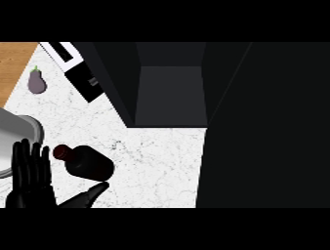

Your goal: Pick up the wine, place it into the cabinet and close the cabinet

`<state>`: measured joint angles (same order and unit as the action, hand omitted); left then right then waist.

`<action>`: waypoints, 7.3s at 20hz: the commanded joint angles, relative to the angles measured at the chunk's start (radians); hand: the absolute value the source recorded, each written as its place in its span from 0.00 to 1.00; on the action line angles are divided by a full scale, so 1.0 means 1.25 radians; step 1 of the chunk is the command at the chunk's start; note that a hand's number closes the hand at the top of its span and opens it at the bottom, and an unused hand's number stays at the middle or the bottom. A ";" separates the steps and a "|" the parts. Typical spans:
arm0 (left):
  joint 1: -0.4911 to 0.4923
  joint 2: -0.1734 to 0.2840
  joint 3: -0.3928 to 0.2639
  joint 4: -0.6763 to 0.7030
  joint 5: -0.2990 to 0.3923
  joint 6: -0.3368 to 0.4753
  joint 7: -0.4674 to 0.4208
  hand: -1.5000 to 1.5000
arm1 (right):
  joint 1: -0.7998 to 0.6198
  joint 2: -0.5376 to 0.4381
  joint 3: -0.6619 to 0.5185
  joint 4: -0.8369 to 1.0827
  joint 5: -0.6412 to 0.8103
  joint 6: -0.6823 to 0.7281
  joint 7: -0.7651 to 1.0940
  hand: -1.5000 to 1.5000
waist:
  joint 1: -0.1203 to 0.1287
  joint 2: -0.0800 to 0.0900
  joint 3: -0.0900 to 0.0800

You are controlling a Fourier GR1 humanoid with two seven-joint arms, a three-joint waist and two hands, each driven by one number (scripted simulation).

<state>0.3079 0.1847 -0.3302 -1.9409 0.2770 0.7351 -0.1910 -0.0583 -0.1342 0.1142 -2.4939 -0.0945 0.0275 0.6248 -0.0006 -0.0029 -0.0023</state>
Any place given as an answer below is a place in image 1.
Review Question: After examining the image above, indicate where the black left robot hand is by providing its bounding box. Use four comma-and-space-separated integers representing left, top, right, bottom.
5, 138, 111, 209

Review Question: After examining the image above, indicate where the dark wine bottle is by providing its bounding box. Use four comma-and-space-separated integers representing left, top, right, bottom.
52, 144, 117, 183

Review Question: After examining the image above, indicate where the dark grey open cabinet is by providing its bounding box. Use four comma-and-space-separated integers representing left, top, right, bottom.
72, 41, 254, 129

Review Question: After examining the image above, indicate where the dark grey cabinet door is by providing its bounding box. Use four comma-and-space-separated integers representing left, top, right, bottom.
195, 41, 330, 209

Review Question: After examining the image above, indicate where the purple eggplant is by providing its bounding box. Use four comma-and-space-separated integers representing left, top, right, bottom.
27, 64, 49, 95

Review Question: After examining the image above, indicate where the black and white appliance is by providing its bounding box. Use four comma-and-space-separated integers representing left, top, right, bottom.
38, 41, 106, 104

